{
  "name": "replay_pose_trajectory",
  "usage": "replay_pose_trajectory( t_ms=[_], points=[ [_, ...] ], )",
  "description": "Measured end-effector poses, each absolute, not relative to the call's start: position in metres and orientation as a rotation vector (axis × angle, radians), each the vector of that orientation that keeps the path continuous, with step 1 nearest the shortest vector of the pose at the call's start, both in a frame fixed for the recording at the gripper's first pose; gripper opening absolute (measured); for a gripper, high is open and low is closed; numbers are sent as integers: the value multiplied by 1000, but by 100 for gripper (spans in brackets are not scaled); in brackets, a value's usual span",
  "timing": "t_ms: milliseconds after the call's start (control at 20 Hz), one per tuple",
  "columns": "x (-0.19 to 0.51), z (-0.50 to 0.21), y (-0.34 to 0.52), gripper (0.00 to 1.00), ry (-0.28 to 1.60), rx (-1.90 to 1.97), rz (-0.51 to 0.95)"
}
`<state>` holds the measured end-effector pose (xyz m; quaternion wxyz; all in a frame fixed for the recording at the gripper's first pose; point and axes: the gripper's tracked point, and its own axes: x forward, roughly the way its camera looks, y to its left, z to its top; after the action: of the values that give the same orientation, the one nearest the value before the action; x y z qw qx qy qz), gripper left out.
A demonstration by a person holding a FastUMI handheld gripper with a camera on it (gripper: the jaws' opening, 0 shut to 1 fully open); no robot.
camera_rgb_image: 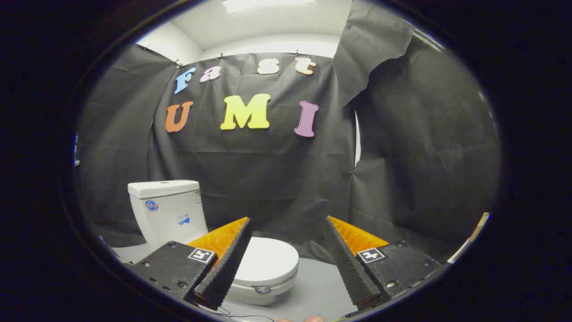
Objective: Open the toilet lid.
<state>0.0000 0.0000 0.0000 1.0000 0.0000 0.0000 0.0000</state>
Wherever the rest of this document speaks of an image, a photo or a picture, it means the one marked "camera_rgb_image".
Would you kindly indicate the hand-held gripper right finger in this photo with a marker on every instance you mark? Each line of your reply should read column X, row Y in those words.
column 348, row 268

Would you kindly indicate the white toilet with tank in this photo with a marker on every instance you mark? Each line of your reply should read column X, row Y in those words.
column 167, row 223

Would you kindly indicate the white toilet lid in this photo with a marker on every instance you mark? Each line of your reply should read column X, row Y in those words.
column 270, row 261

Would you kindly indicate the black backdrop cloth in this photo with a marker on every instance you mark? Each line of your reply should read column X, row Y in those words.
column 268, row 170

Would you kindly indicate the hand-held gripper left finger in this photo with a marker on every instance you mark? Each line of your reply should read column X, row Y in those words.
column 225, row 268

